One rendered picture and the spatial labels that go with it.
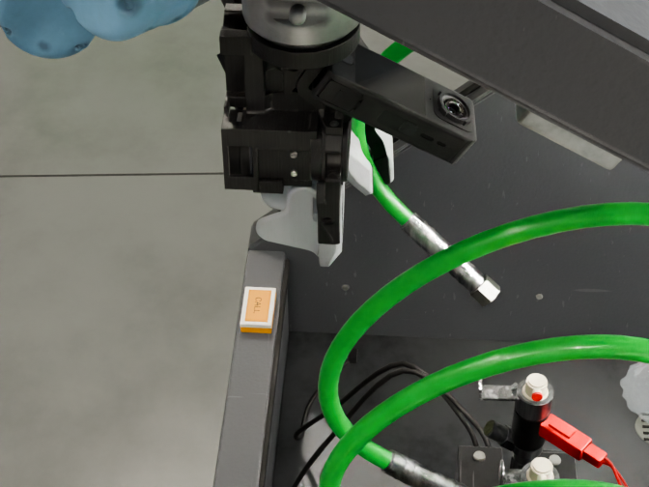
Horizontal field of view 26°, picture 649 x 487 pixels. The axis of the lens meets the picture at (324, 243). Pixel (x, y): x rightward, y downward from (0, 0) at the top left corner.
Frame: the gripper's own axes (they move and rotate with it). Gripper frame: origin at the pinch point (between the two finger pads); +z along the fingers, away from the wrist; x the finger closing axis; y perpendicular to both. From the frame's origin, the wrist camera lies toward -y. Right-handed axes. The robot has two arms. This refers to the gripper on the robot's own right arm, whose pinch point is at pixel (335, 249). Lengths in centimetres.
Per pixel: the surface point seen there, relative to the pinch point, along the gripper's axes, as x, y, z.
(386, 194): -11.1, -3.5, 4.4
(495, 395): 2.2, -12.6, 12.7
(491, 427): 2.0, -12.5, 16.8
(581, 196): -29.2, -22.1, 19.9
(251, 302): -20.4, 9.1, 27.6
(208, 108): -170, 38, 124
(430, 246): -9.0, -7.2, 8.0
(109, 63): -185, 62, 124
